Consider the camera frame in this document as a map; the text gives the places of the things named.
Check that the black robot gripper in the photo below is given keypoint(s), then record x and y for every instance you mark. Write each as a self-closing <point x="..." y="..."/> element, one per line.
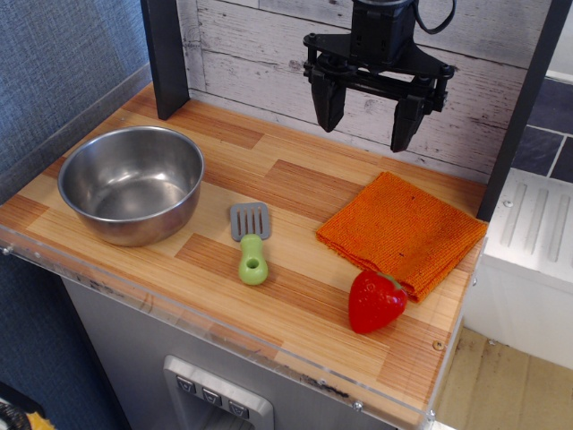
<point x="378" y="56"/>

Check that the red toy strawberry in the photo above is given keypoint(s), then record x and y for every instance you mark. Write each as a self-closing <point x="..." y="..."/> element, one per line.
<point x="375" y="300"/>

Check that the silver metal bowl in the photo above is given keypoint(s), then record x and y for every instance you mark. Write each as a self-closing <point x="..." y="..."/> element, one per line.
<point x="134" y="186"/>

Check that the orange folded cloth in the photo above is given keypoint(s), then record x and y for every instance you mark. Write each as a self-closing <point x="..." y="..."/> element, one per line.
<point x="398" y="229"/>

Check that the grey green toy spatula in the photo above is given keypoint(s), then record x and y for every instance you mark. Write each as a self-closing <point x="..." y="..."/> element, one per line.
<point x="250" y="227"/>

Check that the white radiator cover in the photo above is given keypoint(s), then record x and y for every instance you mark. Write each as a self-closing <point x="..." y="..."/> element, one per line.
<point x="522" y="290"/>

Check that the silver dispenser button panel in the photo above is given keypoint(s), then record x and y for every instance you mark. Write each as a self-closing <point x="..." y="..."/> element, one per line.
<point x="203" y="400"/>

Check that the yellow object at corner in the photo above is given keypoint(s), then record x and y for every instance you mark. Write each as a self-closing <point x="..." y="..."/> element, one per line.
<point x="16" y="418"/>

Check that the dark grey right post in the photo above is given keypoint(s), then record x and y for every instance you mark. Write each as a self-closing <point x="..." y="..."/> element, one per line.
<point x="542" y="56"/>

